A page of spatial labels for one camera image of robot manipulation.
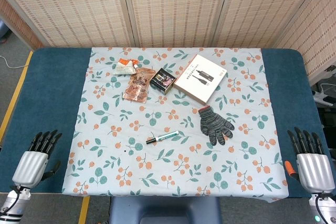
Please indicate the grey knitted work glove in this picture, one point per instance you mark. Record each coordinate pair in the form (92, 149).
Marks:
(214, 126)

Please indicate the blue robot base seat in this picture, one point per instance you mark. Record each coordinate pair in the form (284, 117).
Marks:
(165, 210)

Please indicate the green white marker pen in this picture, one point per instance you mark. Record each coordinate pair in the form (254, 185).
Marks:
(166, 137)

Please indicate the small black printed box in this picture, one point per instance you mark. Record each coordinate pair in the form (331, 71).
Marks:
(162, 81)

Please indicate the bamboo folding screen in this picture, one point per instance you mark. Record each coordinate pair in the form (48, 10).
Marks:
(168, 6)

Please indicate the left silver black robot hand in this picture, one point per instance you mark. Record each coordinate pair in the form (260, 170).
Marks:
(31, 165)

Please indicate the white power strip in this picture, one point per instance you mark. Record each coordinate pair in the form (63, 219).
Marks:
(323, 98)

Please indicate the white flat product box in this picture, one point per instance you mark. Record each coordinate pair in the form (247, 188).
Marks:
(200, 78)

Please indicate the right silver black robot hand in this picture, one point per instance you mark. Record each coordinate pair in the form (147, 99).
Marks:
(312, 167)

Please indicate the blue felt table cover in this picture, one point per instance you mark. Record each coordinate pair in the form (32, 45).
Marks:
(42, 119)

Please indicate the floral leaf print tablecloth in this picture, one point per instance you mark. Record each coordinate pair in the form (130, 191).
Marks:
(173, 142)

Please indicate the orange brown sauce pouch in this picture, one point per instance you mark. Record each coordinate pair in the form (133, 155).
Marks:
(137, 84)

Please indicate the white orange crumpled packet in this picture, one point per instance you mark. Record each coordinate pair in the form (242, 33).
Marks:
(125, 66)

